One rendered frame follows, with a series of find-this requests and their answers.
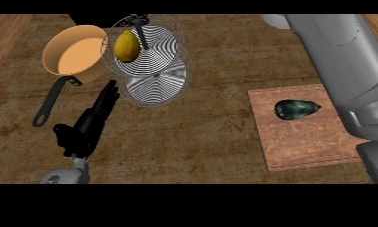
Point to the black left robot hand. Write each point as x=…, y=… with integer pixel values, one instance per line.
x=84, y=127

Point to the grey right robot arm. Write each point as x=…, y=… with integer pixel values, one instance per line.
x=341, y=61

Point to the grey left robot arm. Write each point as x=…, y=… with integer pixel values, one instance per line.
x=67, y=174

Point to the yellow lemon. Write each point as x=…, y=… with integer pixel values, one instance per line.
x=128, y=47

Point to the brown wooden cutting board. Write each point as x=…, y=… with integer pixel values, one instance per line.
x=305, y=141

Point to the black appliance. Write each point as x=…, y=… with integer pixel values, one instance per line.
x=91, y=18

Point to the dark green avocado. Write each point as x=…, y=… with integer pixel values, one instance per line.
x=295, y=109

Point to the white rounded object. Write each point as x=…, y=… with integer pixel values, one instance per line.
x=274, y=20

